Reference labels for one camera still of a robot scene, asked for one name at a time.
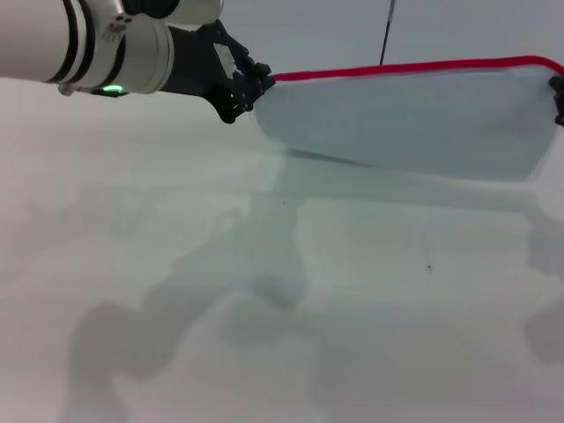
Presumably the thin black pole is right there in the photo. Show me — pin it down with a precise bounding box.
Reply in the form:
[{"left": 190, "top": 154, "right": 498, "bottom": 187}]
[{"left": 378, "top": 0, "right": 397, "bottom": 67}]

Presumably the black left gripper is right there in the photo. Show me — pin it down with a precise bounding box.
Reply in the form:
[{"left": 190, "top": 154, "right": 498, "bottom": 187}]
[{"left": 160, "top": 19, "right": 275, "bottom": 125}]

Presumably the clear red-zip document bag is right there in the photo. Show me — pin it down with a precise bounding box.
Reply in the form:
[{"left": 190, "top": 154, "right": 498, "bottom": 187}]
[{"left": 253, "top": 55, "right": 564, "bottom": 182}]

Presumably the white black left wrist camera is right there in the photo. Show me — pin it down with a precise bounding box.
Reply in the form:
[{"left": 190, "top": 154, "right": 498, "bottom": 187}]
[{"left": 121, "top": 0, "right": 225, "bottom": 24}]

